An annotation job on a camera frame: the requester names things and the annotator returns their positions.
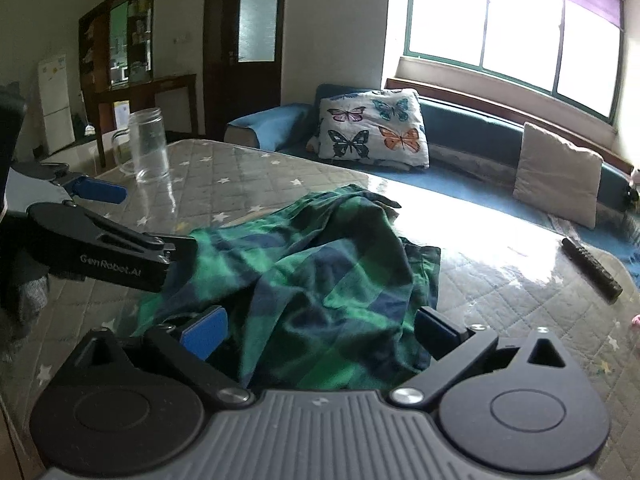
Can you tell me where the white refrigerator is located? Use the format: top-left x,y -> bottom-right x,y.
38,55 -> 75,154

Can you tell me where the green framed window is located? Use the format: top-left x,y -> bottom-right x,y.
405,0 -> 624,122

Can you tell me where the green blue plaid shirt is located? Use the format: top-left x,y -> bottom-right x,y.
138,184 -> 440,391

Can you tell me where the dark wooden side table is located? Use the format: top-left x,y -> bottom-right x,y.
84,74 -> 198,169

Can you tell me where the blue sofa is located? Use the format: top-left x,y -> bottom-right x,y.
224,84 -> 639,281

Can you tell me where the dark wooden display cabinet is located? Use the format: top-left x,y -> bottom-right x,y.
78,0 -> 155,108

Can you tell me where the grey quilted star table cover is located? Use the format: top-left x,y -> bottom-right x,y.
0,138 -> 640,480

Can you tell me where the dark wooden door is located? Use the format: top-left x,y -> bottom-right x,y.
203,0 -> 285,140

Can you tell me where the butterfly print pillow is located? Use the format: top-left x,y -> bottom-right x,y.
306,89 -> 430,170

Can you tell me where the clear glass mug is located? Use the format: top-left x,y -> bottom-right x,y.
112,107 -> 169,183

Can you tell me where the black cylindrical remote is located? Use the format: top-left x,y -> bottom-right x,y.
561,237 -> 623,302

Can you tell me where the beige square cushion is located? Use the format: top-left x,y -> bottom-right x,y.
513,122 -> 603,229

